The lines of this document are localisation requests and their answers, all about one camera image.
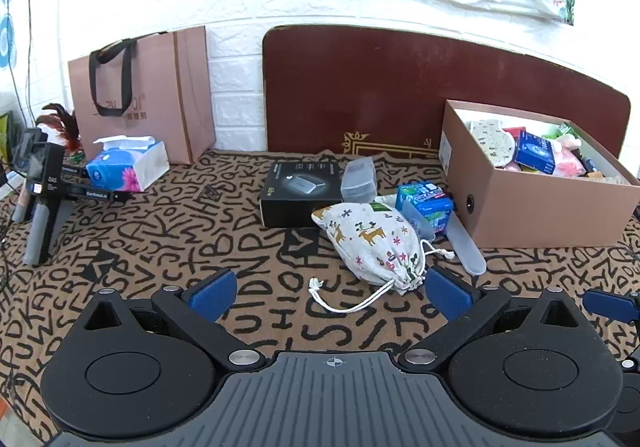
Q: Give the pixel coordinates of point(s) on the blue tissue packet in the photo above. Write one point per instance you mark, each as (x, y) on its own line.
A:
(425, 202)

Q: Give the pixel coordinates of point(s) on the blue pink tissue pack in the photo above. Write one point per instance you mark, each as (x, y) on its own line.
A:
(125, 167)

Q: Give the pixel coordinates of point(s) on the letter printed brown mat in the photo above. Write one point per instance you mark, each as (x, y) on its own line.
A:
(200, 247)

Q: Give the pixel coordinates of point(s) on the clear plastic small box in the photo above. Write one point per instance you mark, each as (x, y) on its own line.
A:
(357, 177)

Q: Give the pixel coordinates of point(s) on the green plastic item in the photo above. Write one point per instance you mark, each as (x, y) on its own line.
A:
(557, 129)

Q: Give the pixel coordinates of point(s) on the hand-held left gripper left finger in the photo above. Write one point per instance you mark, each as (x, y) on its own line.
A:
(215, 296)

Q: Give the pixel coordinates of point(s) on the pink plush toy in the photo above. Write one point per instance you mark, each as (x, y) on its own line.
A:
(567, 159)

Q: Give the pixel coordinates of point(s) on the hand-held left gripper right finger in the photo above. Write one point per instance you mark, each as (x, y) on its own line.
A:
(448, 296)

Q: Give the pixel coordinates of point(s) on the dotted fabric pouch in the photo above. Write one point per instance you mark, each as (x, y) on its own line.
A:
(492, 142)

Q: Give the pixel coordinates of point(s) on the brown wooden board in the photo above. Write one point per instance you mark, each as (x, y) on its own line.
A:
(375, 92)

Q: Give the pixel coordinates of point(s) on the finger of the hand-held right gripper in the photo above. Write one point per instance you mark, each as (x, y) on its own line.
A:
(602, 304)

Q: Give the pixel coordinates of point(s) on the black product box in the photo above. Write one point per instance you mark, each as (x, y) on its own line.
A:
(287, 199)

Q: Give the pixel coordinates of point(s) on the green white small packet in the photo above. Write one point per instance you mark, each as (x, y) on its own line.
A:
(386, 206)

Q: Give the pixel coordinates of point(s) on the dark red feather toy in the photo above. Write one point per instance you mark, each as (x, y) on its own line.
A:
(67, 127)

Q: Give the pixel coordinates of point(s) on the brown cardboard box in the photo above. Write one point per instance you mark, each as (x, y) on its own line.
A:
(525, 214)

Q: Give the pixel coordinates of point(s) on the clear long plastic case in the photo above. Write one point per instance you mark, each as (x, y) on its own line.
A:
(467, 252)

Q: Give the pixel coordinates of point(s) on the red flat item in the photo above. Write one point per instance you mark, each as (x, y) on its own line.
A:
(514, 130)

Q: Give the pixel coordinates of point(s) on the blue small box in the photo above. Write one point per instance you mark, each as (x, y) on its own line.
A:
(536, 152)

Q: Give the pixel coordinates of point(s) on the blue wall sticker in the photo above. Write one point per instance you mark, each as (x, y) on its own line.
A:
(6, 34)

